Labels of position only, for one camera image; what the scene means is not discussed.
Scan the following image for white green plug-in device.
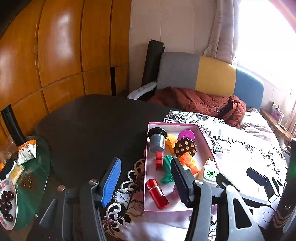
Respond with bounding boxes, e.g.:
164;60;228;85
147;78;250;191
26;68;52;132
198;158;220;187

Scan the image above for orange linking cubes block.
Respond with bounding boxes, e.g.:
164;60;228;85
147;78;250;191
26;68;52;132
179;152;199;175

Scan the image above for red metallic capsule bottle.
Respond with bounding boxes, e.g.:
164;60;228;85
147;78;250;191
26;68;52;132
146;179;169;210

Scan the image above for brown studded massage ball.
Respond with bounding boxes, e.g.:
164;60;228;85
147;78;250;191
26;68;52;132
174;138;197;158

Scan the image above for magenta round plastic toy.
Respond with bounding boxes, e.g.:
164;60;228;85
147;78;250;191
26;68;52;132
178;129;195;141

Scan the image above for orange plastic duck toy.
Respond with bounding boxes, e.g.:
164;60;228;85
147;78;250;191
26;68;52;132
166;133;178;154

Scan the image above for red linking cubes block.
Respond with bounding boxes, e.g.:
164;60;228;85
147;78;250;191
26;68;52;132
156;152;163;171

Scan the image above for black lidded clear jar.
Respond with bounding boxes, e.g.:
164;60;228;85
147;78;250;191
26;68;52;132
147;127;167;153

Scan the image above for white embroidered floral tablecloth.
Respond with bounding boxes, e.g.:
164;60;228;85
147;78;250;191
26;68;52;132
101;109;289;241

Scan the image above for wooden side shelf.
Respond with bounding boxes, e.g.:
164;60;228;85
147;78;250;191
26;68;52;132
260;109;292;142

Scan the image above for green glass side table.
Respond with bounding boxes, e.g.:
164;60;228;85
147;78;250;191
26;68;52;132
1;136;51;231

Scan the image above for pink beige duvet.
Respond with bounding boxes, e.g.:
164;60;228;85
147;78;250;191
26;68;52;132
239;108;280;147

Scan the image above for pink gift boxes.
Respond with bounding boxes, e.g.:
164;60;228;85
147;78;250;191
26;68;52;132
270;102;284;123

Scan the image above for plate of dark fruit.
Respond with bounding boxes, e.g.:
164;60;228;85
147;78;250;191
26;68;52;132
1;178;18;231

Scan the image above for yellow biscuit packet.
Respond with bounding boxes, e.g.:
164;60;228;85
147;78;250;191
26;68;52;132
9;165;25;185

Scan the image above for rust red quilted jacket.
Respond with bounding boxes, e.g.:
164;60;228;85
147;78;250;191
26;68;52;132
149;87;246;128

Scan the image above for white orange snack bag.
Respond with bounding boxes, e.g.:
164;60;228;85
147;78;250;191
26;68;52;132
17;139;37;166

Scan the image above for pink storage box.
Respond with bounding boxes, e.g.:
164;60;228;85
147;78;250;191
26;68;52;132
144;122;219;212

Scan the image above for multicolour sofa backrest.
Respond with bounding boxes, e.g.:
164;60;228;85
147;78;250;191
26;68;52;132
156;52;264;110

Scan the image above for beige curtain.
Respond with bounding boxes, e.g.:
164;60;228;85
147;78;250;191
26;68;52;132
204;0;240;64

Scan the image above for wooden wardrobe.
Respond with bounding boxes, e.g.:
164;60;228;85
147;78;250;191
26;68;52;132
1;1;132;136

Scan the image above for black rolled mat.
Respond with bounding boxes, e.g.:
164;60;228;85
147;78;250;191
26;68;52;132
141;40;165;86

